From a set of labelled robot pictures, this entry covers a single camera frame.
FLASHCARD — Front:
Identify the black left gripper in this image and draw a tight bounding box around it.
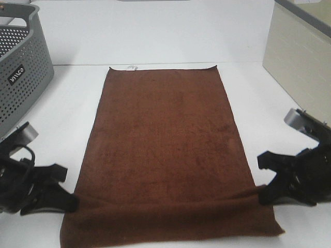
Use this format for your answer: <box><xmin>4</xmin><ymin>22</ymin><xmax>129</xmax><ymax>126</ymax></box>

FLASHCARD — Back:
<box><xmin>1</xmin><ymin>128</ymin><xmax>79</xmax><ymax>215</ymax></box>

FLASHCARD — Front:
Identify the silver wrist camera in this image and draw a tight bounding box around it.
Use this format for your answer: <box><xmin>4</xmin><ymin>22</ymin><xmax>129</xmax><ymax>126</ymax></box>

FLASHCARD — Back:
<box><xmin>284</xmin><ymin>108</ymin><xmax>319</xmax><ymax>141</ymax></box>
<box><xmin>16</xmin><ymin>122</ymin><xmax>38</xmax><ymax>145</ymax></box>

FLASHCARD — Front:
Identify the brown towel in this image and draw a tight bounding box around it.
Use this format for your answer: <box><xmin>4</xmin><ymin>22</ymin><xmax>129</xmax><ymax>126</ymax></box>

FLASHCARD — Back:
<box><xmin>60</xmin><ymin>67</ymin><xmax>283</xmax><ymax>247</ymax></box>

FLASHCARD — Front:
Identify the white towel label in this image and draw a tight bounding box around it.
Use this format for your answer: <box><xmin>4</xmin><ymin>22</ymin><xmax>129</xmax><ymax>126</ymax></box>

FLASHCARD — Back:
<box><xmin>127</xmin><ymin>65</ymin><xmax>138</xmax><ymax>71</ymax></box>

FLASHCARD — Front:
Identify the grey perforated plastic basket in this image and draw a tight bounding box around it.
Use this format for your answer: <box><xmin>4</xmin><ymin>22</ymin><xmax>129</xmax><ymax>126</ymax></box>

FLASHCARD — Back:
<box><xmin>1</xmin><ymin>3</ymin><xmax>54</xmax><ymax>136</ymax></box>

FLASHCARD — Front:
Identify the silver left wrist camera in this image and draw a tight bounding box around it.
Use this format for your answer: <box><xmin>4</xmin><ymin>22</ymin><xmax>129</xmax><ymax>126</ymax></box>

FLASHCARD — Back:
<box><xmin>16</xmin><ymin>122</ymin><xmax>38</xmax><ymax>145</ymax></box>

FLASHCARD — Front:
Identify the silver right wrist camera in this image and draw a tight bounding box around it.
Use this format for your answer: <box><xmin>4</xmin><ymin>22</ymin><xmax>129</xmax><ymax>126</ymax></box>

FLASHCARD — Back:
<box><xmin>284</xmin><ymin>108</ymin><xmax>319</xmax><ymax>141</ymax></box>

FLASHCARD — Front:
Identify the beige storage box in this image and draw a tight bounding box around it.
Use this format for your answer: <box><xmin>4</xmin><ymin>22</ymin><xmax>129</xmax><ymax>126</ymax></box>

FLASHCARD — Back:
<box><xmin>263</xmin><ymin>1</ymin><xmax>330</xmax><ymax>125</ymax></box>

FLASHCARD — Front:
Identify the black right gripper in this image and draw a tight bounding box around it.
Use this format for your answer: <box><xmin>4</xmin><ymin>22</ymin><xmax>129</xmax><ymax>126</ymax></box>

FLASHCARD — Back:
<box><xmin>257</xmin><ymin>109</ymin><xmax>330</xmax><ymax>205</ymax></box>

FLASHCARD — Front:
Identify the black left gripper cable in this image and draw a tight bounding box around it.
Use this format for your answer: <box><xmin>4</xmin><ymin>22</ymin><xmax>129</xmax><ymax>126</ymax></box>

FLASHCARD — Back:
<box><xmin>9</xmin><ymin>144</ymin><xmax>36</xmax><ymax>176</ymax></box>

